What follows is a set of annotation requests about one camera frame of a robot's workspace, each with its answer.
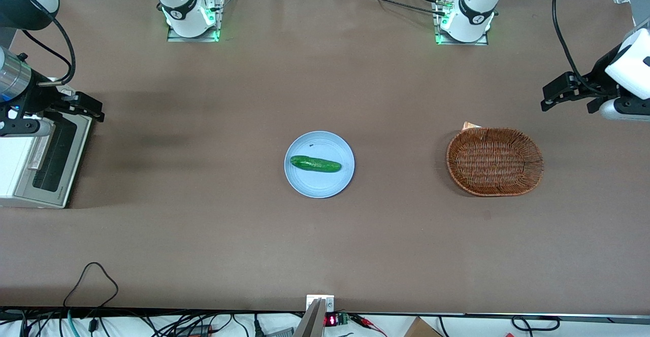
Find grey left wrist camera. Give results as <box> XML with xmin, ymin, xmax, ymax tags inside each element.
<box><xmin>599</xmin><ymin>97</ymin><xmax>650</xmax><ymax>122</ymax></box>

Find black cable across table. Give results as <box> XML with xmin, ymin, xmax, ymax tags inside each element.
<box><xmin>352</xmin><ymin>0</ymin><xmax>448</xmax><ymax>17</ymax></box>

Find light blue plate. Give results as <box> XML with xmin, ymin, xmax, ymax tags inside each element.
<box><xmin>284</xmin><ymin>131</ymin><xmax>355</xmax><ymax>199</ymax></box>

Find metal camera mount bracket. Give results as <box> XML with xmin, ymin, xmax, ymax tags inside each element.
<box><xmin>306</xmin><ymin>294</ymin><xmax>336</xmax><ymax>314</ymax></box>

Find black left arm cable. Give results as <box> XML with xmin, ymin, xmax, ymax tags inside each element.
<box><xmin>551</xmin><ymin>0</ymin><xmax>612</xmax><ymax>96</ymax></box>

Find green cucumber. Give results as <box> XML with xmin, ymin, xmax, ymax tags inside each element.
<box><xmin>289</xmin><ymin>155</ymin><xmax>343</xmax><ymax>174</ymax></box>

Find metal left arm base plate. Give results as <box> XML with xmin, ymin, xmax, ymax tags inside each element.
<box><xmin>433</xmin><ymin>0</ymin><xmax>491</xmax><ymax>47</ymax></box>

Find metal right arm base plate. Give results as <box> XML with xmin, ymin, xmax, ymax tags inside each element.
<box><xmin>167</xmin><ymin>0</ymin><xmax>225</xmax><ymax>43</ymax></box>

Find thin black looped cable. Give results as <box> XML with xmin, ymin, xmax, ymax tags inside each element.
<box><xmin>63</xmin><ymin>262</ymin><xmax>119</xmax><ymax>309</ymax></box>

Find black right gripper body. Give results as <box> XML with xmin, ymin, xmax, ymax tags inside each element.
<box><xmin>0</xmin><ymin>81</ymin><xmax>78</xmax><ymax>122</ymax></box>

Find brown wicker basket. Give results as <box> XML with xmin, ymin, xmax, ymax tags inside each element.
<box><xmin>446</xmin><ymin>127</ymin><xmax>545</xmax><ymax>197</ymax></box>

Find black power adapter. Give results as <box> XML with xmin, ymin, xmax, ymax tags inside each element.
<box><xmin>174</xmin><ymin>324</ymin><xmax>213</xmax><ymax>337</ymax></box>

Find red clip leads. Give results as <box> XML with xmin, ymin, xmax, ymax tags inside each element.
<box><xmin>350</xmin><ymin>314</ymin><xmax>389</xmax><ymax>337</ymax></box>

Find white toaster oven body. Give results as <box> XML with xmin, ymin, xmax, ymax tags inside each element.
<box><xmin>0</xmin><ymin>86</ymin><xmax>95</xmax><ymax>209</ymax></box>

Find brown cardboard box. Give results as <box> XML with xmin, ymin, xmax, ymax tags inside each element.
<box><xmin>403</xmin><ymin>317</ymin><xmax>443</xmax><ymax>337</ymax></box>

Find black coiled cable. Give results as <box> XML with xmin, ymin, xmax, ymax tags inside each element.
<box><xmin>511</xmin><ymin>315</ymin><xmax>561</xmax><ymax>332</ymax></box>

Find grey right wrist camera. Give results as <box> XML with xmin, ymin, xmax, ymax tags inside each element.
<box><xmin>0</xmin><ymin>118</ymin><xmax>55</xmax><ymax>138</ymax></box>

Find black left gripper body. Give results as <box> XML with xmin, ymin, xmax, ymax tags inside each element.
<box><xmin>579</xmin><ymin>44</ymin><xmax>624</xmax><ymax>100</ymax></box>

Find grey camera post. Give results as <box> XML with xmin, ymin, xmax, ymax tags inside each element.
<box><xmin>293</xmin><ymin>298</ymin><xmax>326</xmax><ymax>337</ymax></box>

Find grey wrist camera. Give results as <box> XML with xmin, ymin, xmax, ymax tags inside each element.
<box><xmin>599</xmin><ymin>97</ymin><xmax>650</xmax><ymax>122</ymax></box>
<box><xmin>0</xmin><ymin>118</ymin><xmax>55</xmax><ymax>138</ymax></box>

